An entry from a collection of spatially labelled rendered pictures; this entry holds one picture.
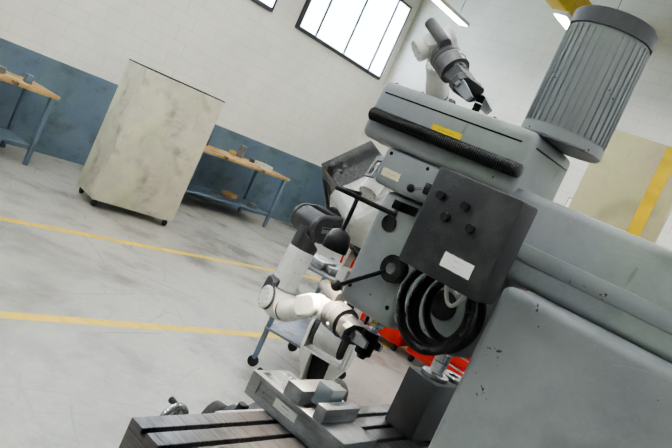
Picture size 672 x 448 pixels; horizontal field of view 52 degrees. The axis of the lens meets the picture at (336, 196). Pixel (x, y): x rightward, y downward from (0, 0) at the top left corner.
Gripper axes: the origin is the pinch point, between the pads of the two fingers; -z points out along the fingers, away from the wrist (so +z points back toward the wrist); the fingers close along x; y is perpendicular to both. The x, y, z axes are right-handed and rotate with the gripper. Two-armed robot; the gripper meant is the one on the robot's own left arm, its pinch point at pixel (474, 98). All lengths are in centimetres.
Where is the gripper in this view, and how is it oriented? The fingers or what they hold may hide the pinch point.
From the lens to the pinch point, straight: 187.7
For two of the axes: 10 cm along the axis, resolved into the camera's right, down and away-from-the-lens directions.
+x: -6.3, -2.3, -7.4
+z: -3.6, -7.5, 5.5
